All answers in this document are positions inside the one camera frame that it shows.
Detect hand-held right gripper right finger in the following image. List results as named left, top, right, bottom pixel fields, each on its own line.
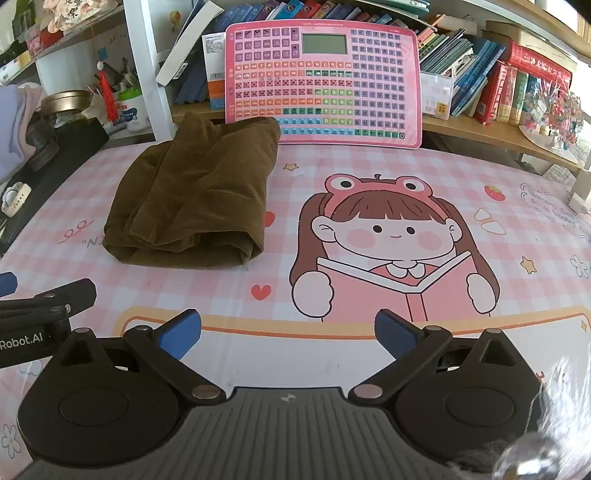
left=347, top=308, right=527, bottom=407

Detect round metal tin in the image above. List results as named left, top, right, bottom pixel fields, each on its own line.
left=41, top=90, right=92, bottom=117

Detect white bucket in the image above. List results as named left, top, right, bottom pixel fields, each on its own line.
left=35, top=45, right=101, bottom=99

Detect lavender cloth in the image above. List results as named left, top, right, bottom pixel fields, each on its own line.
left=0, top=83, right=45, bottom=185

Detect white pen holder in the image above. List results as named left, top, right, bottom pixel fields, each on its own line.
left=115, top=89, right=149, bottom=136

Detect white wrist watch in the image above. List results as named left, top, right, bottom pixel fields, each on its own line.
left=2, top=182, right=33, bottom=217

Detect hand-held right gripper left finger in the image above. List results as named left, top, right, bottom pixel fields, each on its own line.
left=55, top=308, right=227, bottom=407

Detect orange and white box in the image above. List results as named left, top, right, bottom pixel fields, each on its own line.
left=204, top=34, right=228, bottom=112

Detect row of assorted books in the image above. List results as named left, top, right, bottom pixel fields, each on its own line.
left=174, top=0, right=575, bottom=130

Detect pink flower ornament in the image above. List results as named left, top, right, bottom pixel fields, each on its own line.
left=519, top=76, right=588, bottom=154

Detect pink printed desk mat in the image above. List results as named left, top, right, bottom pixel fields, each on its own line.
left=0, top=138, right=591, bottom=467

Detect wooden bookshelf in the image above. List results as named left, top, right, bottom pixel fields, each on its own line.
left=122, top=0, right=591, bottom=174

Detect white booklet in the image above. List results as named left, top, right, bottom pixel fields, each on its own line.
left=156, top=0, right=225, bottom=86

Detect pink learning tablet toy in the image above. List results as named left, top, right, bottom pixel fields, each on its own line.
left=225, top=21, right=423, bottom=148

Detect red tassel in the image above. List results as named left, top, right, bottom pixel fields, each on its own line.
left=96, top=59, right=116, bottom=124

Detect white shelf post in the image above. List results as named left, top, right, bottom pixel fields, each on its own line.
left=123, top=0, right=174, bottom=140

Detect small white box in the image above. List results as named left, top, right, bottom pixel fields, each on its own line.
left=565, top=168, right=591, bottom=214

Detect brown corduroy pants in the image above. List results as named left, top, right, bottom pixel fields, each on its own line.
left=102, top=112, right=281, bottom=271

